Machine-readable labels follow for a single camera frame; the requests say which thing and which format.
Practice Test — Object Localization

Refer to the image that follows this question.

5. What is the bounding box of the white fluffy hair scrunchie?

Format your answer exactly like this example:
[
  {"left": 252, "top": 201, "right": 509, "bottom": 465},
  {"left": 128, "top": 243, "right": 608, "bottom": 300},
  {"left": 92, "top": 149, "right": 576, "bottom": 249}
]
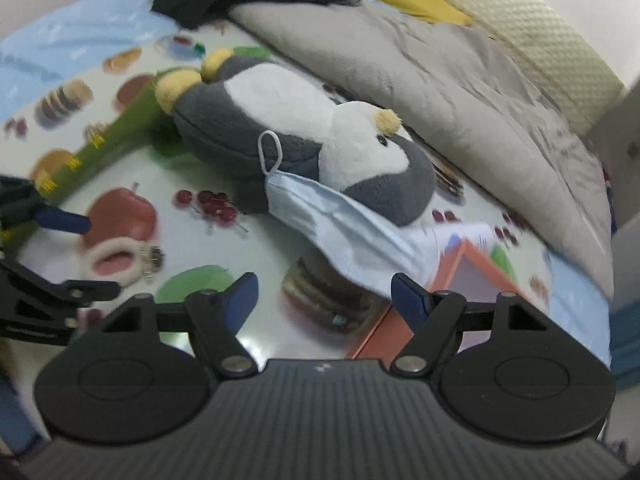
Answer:
[{"left": 82, "top": 239, "right": 166, "bottom": 281}]

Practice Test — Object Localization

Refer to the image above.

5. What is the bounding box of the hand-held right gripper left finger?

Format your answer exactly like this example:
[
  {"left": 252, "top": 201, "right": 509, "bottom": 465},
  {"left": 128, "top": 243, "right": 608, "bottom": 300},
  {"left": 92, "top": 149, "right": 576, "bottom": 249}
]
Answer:
[{"left": 100, "top": 271, "right": 261, "bottom": 378}]

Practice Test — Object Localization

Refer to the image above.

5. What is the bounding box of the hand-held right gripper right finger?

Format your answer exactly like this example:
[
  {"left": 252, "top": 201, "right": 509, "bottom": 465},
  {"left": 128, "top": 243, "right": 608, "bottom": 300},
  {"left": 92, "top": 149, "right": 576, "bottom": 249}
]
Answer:
[{"left": 390, "top": 272, "right": 548, "bottom": 376}]

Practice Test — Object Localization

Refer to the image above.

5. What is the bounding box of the cream quilted pillow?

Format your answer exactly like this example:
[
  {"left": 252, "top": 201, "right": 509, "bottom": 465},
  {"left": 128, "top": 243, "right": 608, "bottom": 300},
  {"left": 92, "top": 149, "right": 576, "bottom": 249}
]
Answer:
[{"left": 450, "top": 0, "right": 626, "bottom": 136}]

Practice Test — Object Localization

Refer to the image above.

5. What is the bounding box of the grey duvet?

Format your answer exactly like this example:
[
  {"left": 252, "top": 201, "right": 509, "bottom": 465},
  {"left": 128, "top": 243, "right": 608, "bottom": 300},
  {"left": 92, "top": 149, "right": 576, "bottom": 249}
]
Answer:
[{"left": 227, "top": 0, "right": 618, "bottom": 301}]

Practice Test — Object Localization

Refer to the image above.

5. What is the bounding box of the fruit printed bed sheet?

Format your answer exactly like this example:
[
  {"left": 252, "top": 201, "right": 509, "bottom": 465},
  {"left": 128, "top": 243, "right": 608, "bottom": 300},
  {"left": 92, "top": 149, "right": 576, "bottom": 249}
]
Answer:
[{"left": 0, "top": 0, "right": 613, "bottom": 376}]

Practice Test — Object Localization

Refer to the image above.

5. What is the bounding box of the orange paper box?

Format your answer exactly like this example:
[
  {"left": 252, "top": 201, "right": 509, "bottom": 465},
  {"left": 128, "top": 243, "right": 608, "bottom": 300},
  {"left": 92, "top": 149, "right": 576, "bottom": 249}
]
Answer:
[{"left": 345, "top": 239, "right": 551, "bottom": 361}]

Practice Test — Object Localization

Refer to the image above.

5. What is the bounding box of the blue face mask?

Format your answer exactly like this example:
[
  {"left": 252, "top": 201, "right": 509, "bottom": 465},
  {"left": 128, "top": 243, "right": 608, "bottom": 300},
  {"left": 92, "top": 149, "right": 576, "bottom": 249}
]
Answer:
[{"left": 258, "top": 130, "right": 443, "bottom": 295}]

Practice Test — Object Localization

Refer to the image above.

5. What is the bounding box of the grey white penguin plush toy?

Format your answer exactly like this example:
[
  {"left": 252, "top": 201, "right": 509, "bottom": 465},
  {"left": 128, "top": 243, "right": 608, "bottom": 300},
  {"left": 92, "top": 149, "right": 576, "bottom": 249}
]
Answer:
[{"left": 155, "top": 49, "right": 437, "bottom": 228}]

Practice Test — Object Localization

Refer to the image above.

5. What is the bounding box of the green embroidered massage stick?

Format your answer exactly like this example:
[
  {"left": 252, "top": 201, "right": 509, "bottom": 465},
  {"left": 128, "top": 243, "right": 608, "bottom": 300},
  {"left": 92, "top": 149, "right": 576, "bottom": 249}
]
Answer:
[{"left": 0, "top": 67, "right": 173, "bottom": 256}]

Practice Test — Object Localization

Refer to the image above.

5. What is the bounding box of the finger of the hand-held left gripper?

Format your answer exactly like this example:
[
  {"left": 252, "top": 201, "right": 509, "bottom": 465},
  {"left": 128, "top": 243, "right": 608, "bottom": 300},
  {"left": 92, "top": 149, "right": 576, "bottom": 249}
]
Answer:
[
  {"left": 0, "top": 260, "right": 122, "bottom": 348},
  {"left": 0, "top": 175, "right": 93, "bottom": 235}
]

